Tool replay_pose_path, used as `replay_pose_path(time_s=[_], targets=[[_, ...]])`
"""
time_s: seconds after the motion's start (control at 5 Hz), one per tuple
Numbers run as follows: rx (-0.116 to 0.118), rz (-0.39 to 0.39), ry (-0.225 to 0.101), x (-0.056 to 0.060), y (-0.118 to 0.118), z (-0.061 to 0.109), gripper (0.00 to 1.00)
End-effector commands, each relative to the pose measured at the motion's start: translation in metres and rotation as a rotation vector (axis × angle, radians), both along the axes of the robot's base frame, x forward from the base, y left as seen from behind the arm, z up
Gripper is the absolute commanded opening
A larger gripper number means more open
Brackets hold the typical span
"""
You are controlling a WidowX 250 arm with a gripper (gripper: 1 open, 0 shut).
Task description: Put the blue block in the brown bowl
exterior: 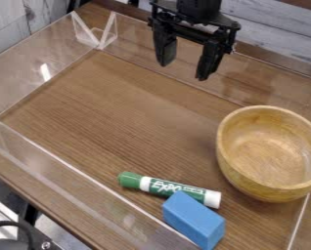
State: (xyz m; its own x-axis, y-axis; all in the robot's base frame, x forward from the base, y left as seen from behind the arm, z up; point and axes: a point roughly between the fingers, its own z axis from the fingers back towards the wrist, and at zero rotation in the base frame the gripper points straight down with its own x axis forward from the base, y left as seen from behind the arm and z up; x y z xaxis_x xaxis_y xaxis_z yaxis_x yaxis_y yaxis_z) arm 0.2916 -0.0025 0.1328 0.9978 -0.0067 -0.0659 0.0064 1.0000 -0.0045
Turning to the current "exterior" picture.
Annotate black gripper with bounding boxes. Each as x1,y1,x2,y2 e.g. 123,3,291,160
150,0,241,81

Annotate blue rectangular block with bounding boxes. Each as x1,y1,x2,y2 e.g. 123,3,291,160
162,191,226,250

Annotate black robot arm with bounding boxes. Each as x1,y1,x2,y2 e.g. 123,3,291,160
147,0,241,81

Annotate brown wooden bowl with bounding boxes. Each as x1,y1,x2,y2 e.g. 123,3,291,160
216,105,311,203

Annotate green Expo marker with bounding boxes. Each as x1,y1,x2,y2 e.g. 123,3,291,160
118,172,222,209

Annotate black table leg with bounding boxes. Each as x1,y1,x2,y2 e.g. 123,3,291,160
24,204,39,226

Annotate clear acrylic tray wall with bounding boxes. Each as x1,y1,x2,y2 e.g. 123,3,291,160
0,3,311,250

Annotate black cable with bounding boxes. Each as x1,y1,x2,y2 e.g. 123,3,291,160
0,220,37,250

